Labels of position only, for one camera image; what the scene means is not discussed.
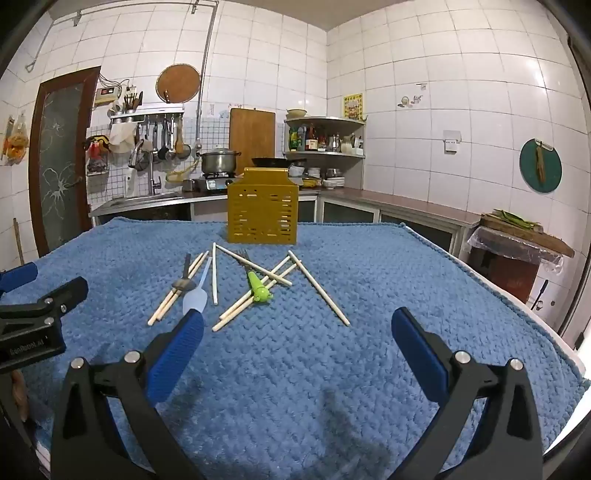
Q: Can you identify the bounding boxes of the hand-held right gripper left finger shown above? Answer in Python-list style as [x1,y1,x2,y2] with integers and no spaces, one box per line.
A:
[51,310,206,480]

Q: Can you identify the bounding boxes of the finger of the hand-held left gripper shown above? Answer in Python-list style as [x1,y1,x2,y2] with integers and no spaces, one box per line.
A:
[0,261,39,294]
[0,276,89,325]

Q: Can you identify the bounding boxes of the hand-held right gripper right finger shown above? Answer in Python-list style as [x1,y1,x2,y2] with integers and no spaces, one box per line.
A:
[391,307,543,480]

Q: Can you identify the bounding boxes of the translucent plastic spoon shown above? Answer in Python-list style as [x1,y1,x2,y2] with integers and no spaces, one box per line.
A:
[181,257,213,317]

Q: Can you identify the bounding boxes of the black handled metal utensil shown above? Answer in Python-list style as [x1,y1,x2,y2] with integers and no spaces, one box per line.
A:
[171,253,197,292]

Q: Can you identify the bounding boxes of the green handled metal fork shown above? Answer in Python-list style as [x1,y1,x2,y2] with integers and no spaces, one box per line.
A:
[235,249,273,304]

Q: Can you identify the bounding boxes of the yellow slotted utensil holder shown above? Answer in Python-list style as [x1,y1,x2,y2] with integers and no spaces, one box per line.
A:
[226,167,298,244]

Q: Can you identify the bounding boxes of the person's left hand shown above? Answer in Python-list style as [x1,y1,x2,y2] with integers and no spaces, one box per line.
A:
[11,369,29,422]

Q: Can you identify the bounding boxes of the blue knitted blanket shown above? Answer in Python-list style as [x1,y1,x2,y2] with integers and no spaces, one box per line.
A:
[0,217,591,480]

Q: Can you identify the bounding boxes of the red bin with clear bag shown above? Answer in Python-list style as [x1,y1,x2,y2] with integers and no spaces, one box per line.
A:
[464,226,565,305]

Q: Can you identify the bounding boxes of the brown door with frosted glass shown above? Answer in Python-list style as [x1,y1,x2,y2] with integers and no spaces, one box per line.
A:
[28,66,102,257]

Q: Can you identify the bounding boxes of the steel sink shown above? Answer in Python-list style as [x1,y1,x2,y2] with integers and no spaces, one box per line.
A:
[111,193,184,206]

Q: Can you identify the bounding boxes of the hanging plastic bags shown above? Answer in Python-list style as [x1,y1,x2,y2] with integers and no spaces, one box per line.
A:
[2,113,29,166]

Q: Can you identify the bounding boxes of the steel faucet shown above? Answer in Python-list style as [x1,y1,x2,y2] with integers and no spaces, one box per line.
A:
[147,152,163,195]

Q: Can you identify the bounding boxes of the red and yellow bag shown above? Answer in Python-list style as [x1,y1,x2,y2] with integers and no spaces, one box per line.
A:
[84,135,112,158]

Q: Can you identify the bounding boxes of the thick wooden chopping block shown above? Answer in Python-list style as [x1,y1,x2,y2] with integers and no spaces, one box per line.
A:
[478,213,575,258]

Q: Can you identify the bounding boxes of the white hanging cloth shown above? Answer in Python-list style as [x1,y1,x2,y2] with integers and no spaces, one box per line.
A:
[109,124,138,154]

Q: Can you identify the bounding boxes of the green vegetables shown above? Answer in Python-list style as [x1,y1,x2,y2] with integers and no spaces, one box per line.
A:
[492,210,543,232]

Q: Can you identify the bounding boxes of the gas stove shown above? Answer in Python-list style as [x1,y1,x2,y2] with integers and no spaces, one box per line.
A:
[191,173,245,192]

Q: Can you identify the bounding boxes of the stack of bowls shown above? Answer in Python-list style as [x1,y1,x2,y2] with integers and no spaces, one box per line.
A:
[289,166,346,190]

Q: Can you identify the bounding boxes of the steel cooking pot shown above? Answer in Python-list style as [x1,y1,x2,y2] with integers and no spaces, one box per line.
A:
[199,148,242,175]

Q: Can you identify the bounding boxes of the green round cutting board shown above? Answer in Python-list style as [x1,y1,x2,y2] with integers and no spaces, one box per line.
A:
[519,137,563,193]

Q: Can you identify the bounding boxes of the black frying pan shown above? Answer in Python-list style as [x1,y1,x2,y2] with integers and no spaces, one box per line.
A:
[250,157,308,169]

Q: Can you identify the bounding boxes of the steel corner shelf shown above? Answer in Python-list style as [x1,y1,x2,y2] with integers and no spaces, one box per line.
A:
[283,115,368,160]

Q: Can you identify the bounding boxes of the wooden cutting board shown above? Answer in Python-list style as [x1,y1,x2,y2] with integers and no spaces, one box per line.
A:
[229,107,276,172]

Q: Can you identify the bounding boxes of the round bamboo lid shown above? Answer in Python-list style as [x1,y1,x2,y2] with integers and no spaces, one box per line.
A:
[156,64,200,104]

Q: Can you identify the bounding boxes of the row of sauce bottles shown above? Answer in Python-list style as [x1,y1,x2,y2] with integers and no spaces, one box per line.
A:
[288,124,365,154]

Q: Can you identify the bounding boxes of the wooden broom handle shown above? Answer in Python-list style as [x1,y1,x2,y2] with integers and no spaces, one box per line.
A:
[12,217,26,266]

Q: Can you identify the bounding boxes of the hanging wire strainer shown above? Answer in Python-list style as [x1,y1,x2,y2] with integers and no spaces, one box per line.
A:
[129,138,151,169]

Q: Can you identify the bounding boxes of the steel wall utensil rack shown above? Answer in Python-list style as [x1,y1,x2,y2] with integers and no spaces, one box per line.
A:
[109,105,185,124]

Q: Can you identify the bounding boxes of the hanging wooden handled tool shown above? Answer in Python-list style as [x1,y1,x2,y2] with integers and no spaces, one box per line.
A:
[534,138,555,183]

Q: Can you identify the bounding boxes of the yellow wall picture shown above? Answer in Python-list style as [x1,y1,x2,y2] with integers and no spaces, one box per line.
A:
[342,93,365,121]

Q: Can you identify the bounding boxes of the metal wall pipe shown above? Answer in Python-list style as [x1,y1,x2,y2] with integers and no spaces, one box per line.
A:
[194,0,220,148]

